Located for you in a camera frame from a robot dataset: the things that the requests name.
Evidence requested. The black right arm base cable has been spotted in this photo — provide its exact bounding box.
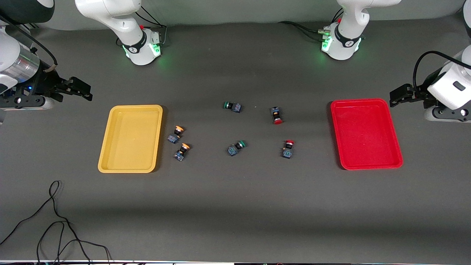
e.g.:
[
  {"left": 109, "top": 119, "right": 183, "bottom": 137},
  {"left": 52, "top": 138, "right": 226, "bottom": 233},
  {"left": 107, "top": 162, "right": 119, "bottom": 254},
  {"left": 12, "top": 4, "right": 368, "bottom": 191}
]
[{"left": 134, "top": 6, "right": 168, "bottom": 46}]

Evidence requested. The yellow plastic tray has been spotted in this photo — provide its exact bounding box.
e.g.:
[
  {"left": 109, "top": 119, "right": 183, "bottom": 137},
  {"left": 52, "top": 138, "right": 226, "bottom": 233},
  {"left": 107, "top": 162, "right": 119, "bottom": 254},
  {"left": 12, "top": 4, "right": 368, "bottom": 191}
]
[{"left": 98, "top": 105, "right": 163, "bottom": 173}]

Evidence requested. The red plastic tray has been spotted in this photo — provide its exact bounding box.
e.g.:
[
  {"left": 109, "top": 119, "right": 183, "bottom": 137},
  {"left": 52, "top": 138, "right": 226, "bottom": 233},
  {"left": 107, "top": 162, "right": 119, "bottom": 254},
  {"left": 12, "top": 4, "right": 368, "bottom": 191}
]
[{"left": 330, "top": 98, "right": 404, "bottom": 170}]

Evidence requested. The black arm base cable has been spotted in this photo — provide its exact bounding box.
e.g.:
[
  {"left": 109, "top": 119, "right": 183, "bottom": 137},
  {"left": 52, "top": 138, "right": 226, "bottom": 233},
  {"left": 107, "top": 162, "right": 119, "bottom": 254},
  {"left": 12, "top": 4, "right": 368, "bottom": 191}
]
[
  {"left": 279, "top": 21, "right": 330, "bottom": 41},
  {"left": 134, "top": 6, "right": 168, "bottom": 46},
  {"left": 330, "top": 7, "right": 345, "bottom": 25}
]

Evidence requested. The thin black loose cable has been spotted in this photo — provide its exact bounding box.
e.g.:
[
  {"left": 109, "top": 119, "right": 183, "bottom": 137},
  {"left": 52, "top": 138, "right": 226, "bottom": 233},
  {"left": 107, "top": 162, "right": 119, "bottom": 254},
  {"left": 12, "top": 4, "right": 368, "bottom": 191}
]
[{"left": 0, "top": 180, "right": 111, "bottom": 265}]

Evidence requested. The black left arm base cable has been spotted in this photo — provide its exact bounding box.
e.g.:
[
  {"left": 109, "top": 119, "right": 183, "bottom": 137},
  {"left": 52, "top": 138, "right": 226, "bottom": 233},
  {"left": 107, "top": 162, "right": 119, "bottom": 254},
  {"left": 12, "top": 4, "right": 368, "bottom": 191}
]
[
  {"left": 279, "top": 21, "right": 330, "bottom": 41},
  {"left": 330, "top": 7, "right": 345, "bottom": 25}
]

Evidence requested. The black left arm wrist cable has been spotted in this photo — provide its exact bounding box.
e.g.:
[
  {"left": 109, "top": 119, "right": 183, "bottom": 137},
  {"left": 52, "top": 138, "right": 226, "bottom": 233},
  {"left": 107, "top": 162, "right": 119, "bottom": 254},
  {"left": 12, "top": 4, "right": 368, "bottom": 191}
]
[{"left": 413, "top": 51, "right": 471, "bottom": 92}]

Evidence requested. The yellow push button switch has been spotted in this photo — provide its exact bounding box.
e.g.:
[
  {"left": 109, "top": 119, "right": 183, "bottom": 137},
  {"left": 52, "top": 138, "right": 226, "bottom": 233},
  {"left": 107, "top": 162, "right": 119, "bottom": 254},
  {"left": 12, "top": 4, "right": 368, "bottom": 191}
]
[
  {"left": 167, "top": 126, "right": 184, "bottom": 144},
  {"left": 173, "top": 143, "right": 191, "bottom": 162}
]

